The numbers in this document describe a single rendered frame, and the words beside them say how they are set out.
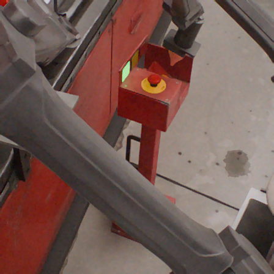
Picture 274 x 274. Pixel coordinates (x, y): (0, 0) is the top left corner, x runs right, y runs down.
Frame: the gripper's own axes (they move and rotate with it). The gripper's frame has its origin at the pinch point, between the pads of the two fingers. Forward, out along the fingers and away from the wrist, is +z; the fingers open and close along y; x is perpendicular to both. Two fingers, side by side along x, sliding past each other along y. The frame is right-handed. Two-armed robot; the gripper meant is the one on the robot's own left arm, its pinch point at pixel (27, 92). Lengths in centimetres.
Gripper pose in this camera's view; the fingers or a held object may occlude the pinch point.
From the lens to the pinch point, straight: 109.7
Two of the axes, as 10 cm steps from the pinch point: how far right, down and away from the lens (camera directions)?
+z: -5.1, 4.7, 7.2
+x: 8.0, 5.6, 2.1
